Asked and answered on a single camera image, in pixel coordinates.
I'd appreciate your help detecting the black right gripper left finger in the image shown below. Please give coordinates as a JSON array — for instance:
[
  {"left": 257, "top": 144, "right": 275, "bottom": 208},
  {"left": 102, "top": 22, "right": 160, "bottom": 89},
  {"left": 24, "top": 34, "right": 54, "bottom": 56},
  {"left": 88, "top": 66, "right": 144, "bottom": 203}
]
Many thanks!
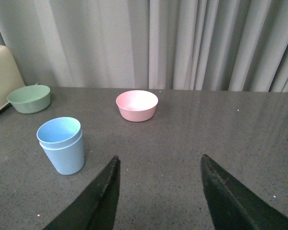
[{"left": 44, "top": 156, "right": 120, "bottom": 230}]

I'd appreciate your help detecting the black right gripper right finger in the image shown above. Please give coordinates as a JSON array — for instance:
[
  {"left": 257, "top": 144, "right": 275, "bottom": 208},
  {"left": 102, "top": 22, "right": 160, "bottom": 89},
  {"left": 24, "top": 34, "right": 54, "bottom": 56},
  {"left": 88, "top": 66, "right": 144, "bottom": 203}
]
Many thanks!
[{"left": 201, "top": 154, "right": 288, "bottom": 230}]

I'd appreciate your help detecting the blue cup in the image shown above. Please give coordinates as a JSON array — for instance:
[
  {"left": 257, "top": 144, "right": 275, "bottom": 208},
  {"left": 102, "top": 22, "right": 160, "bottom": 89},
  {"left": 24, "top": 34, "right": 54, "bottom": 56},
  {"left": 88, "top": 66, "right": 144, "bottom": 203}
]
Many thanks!
[
  {"left": 36, "top": 117, "right": 82, "bottom": 149},
  {"left": 39, "top": 131, "right": 84, "bottom": 175}
]

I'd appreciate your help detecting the pink bowl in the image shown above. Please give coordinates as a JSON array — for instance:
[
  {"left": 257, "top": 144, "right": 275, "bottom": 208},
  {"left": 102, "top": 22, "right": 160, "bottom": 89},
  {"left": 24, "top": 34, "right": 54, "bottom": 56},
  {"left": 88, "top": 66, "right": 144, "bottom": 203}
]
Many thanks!
[{"left": 116, "top": 90, "right": 159, "bottom": 122}]

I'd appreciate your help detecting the green bowl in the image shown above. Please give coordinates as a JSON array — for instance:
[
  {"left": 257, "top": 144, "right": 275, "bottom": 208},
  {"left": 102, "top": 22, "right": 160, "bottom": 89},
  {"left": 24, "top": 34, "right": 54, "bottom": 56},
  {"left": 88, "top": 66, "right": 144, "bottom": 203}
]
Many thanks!
[{"left": 7, "top": 85, "right": 51, "bottom": 114}]

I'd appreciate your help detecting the cream white toaster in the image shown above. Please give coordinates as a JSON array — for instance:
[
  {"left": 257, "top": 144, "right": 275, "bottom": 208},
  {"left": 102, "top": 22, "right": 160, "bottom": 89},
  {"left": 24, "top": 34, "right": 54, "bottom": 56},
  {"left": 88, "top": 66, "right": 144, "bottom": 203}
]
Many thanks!
[{"left": 0, "top": 46, "right": 25, "bottom": 110}]

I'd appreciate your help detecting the grey curtain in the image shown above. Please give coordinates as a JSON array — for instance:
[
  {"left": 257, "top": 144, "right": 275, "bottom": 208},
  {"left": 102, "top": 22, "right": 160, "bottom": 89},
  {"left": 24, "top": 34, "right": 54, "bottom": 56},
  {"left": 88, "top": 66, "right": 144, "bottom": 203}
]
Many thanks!
[{"left": 0, "top": 0, "right": 288, "bottom": 92}]

